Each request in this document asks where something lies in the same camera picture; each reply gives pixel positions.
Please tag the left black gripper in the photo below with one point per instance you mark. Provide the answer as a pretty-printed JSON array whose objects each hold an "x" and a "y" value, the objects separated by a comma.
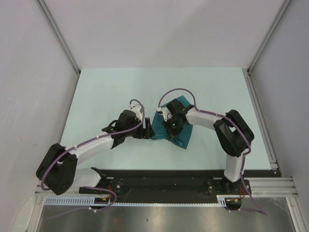
[{"x": 145, "y": 133}]

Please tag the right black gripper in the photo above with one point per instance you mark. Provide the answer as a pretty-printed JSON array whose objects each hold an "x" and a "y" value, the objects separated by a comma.
[{"x": 171, "y": 133}]

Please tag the teal satin napkin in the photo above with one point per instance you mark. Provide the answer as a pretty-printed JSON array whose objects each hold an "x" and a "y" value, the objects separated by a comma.
[{"x": 181, "y": 140}]

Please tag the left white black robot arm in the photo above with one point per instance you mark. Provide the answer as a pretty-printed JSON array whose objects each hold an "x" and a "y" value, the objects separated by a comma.
[{"x": 58, "y": 171}]

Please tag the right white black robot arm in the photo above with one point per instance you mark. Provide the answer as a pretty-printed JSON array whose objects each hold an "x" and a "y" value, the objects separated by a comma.
[{"x": 234, "y": 135}]

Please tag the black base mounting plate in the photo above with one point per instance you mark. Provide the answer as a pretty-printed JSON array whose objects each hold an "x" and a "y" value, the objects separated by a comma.
[{"x": 146, "y": 184}]

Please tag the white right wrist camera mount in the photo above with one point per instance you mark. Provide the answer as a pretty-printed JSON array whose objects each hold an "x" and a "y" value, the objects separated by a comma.
[{"x": 165, "y": 112}]

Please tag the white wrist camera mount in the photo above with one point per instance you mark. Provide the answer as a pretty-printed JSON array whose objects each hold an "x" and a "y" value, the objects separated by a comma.
[
  {"x": 138, "y": 110},
  {"x": 165, "y": 112}
]

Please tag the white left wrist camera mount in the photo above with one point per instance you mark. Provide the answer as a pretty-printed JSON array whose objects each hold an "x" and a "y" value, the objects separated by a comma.
[{"x": 138, "y": 110}]

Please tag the white slotted cable duct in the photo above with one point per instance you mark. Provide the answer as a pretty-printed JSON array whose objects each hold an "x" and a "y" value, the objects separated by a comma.
[{"x": 212, "y": 201}]

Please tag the right aluminium corner post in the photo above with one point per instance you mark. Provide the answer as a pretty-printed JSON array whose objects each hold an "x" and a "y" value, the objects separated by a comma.
[{"x": 270, "y": 33}]

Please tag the aluminium corner post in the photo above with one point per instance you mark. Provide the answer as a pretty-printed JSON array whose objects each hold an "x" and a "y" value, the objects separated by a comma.
[
  {"x": 58, "y": 34},
  {"x": 270, "y": 33}
]

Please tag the aluminium frame rail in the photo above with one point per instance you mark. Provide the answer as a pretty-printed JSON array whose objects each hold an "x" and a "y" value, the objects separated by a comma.
[{"x": 260, "y": 187}]

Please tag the left aluminium corner post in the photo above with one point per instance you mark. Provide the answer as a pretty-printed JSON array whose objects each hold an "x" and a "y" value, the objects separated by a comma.
[{"x": 58, "y": 34}]

